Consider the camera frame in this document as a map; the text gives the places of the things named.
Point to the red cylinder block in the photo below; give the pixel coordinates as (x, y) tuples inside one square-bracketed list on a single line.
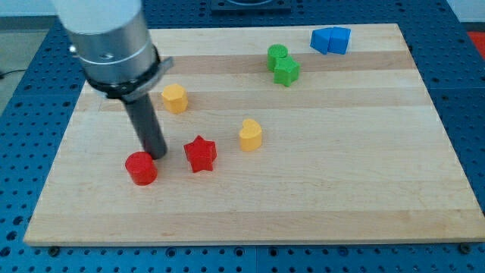
[(141, 168)]

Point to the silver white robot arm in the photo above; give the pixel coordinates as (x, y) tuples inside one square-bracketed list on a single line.
[(114, 46)]

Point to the red star block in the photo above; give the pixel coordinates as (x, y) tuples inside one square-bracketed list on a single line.
[(201, 154)]

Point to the green star block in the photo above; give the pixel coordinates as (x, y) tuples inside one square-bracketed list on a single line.
[(286, 71)]

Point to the yellow heart block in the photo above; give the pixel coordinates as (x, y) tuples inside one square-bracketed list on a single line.
[(250, 136)]

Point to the wooden board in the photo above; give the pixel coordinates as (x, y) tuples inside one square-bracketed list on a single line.
[(352, 152)]

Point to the yellow hexagon block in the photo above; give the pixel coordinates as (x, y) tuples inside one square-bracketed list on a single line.
[(175, 98)]

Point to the green cylinder block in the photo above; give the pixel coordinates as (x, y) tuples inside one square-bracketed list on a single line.
[(275, 52)]

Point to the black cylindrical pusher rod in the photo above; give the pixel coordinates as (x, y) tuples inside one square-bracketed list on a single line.
[(145, 122)]

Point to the blue cube block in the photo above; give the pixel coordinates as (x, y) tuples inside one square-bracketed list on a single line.
[(320, 39)]

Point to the blue pentagon block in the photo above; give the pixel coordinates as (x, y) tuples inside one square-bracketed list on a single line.
[(339, 40)]

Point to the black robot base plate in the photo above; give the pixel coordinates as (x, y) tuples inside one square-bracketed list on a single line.
[(250, 5)]

